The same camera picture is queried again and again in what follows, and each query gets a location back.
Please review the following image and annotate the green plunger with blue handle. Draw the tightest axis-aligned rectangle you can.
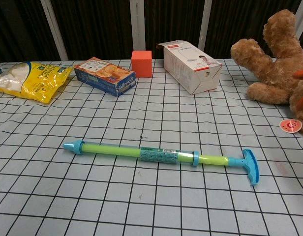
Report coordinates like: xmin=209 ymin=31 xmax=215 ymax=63
xmin=82 ymin=144 xmax=261 ymax=186

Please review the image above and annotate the orange foam cube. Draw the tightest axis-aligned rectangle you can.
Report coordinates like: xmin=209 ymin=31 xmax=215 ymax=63
xmin=130 ymin=50 xmax=153 ymax=78

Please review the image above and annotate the white red carton box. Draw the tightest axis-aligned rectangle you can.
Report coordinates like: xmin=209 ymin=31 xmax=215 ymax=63
xmin=155 ymin=40 xmax=223 ymax=95

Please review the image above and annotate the blue orange biscuit box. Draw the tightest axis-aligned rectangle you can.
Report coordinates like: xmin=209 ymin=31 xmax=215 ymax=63
xmin=73 ymin=57 xmax=137 ymax=98

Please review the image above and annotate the white black checkered tablecloth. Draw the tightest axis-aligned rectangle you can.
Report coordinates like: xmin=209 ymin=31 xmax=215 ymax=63
xmin=0 ymin=58 xmax=303 ymax=236

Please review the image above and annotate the yellow snack bag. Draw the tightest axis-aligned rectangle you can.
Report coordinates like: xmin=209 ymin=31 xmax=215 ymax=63
xmin=0 ymin=61 xmax=74 ymax=106

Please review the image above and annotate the brown teddy bear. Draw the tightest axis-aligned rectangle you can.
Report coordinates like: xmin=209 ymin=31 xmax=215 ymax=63
xmin=230 ymin=9 xmax=303 ymax=137

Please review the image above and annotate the round red white tag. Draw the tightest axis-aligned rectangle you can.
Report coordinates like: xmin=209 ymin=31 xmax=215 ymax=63
xmin=279 ymin=118 xmax=303 ymax=134

